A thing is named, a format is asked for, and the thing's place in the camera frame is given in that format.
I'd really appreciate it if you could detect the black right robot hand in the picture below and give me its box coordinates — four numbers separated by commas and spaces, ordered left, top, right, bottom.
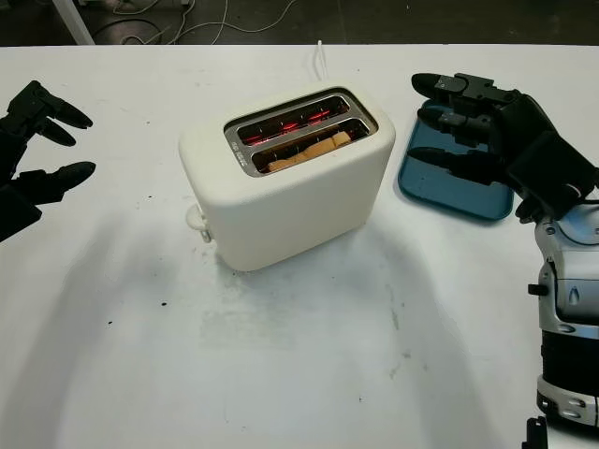
409, 72, 571, 225

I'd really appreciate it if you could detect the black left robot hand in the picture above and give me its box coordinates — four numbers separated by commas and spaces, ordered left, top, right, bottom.
0, 80, 98, 206

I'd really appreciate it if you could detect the toast slice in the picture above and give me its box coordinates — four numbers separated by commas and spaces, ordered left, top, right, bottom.
267, 130, 351, 175

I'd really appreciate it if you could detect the cream white two-slot toaster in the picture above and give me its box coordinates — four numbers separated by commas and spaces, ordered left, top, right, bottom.
177, 85, 398, 273

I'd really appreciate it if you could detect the teal plastic tray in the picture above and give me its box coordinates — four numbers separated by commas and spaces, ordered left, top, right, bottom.
397, 95, 517, 223

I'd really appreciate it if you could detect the white table leg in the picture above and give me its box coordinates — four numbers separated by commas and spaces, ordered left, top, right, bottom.
51, 0, 97, 46

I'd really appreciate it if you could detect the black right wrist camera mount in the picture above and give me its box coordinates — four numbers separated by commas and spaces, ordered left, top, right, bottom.
506, 131, 599, 208

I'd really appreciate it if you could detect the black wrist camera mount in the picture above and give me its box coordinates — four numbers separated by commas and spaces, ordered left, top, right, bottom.
0, 183, 45, 245
506, 131, 599, 208

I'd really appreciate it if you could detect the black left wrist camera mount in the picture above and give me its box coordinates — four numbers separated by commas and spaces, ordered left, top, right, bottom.
0, 183, 45, 245

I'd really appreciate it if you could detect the grey looped floor cable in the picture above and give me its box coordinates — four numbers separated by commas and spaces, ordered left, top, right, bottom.
92, 11, 177, 46

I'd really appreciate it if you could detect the white toaster power cord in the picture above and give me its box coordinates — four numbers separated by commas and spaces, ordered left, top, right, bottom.
310, 39, 329, 81

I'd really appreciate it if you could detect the thin white floor cable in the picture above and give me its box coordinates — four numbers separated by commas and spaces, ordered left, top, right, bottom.
139, 0, 300, 46

